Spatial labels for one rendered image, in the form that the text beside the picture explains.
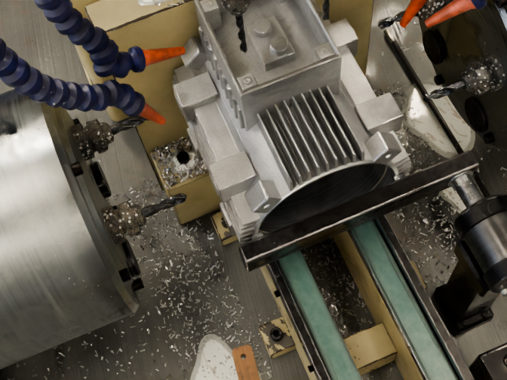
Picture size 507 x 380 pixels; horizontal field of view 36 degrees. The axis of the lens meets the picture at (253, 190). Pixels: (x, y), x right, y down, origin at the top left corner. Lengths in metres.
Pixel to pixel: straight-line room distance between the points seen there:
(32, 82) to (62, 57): 0.61
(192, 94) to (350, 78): 0.16
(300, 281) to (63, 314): 0.27
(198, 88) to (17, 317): 0.28
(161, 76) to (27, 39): 0.43
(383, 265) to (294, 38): 0.27
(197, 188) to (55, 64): 0.35
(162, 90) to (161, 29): 0.10
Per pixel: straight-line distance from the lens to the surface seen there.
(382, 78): 1.11
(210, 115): 0.78
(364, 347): 0.91
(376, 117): 0.76
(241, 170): 0.73
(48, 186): 0.67
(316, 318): 0.84
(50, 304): 0.70
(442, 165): 0.79
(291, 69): 0.74
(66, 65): 1.18
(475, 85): 0.80
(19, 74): 0.58
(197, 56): 0.79
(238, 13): 0.61
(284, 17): 0.78
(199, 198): 0.97
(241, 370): 0.95
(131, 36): 0.77
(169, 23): 0.78
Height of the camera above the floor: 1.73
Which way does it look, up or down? 65 degrees down
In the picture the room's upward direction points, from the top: 10 degrees counter-clockwise
